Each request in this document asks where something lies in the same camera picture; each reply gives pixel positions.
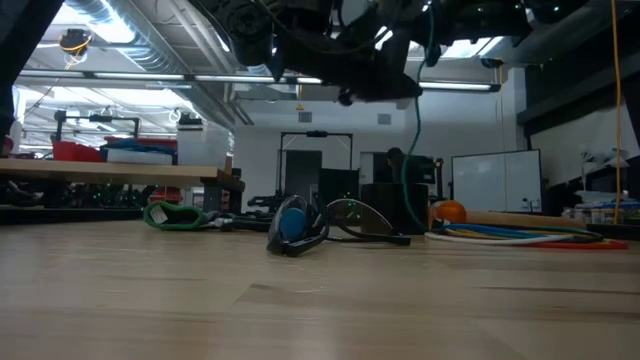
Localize white plastic bin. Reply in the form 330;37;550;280
106;148;175;167

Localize person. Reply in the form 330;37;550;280
386;146;407;185

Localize yellow cable reel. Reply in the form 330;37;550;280
58;28;93;69

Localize yellow hanging cable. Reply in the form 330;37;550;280
609;0;625;225

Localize black metal clamp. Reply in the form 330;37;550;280
207;210;274;233

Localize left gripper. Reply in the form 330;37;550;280
273;0;424;104

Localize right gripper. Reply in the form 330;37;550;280
387;0;531;69

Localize white cord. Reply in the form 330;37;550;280
423;231;576;247

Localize black camera rig frame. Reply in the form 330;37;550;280
52;108;142;151

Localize white board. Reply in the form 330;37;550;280
451;148;543;215

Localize black background robot frame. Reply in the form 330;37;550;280
277;130;354;201

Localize red cord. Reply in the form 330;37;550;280
514;239;630;251

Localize metal air duct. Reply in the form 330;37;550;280
64;0;241;131

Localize long LED light bar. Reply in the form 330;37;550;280
17;69;501;95

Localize black clear safety glasses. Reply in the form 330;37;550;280
266;194;412;259

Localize blue cord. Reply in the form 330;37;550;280
439;222;556;237

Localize blue handled screwdriver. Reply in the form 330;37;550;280
278;208;307;240

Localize blue cloth pile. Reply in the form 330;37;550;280
99;138;178;157

